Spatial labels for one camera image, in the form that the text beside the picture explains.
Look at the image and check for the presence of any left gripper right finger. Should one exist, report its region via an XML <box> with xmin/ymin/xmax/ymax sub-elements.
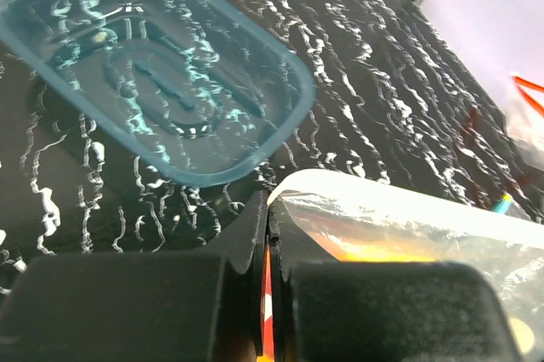
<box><xmin>269</xmin><ymin>201</ymin><xmax>521</xmax><ymax>361</ymax></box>

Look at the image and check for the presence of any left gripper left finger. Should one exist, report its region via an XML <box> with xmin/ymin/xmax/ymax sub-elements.
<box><xmin>1</xmin><ymin>191</ymin><xmax>269</xmax><ymax>361</ymax></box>

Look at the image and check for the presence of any white dotted zip bag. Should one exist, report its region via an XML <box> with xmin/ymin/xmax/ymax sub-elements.
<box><xmin>268</xmin><ymin>169</ymin><xmax>543</xmax><ymax>361</ymax></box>

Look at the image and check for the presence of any teal plastic food container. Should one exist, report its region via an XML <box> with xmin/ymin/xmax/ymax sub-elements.
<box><xmin>1</xmin><ymin>0</ymin><xmax>315</xmax><ymax>187</ymax></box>

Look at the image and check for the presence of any orange zipper clear bag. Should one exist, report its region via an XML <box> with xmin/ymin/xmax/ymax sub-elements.
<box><xmin>507</xmin><ymin>73</ymin><xmax>543</xmax><ymax>141</ymax></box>

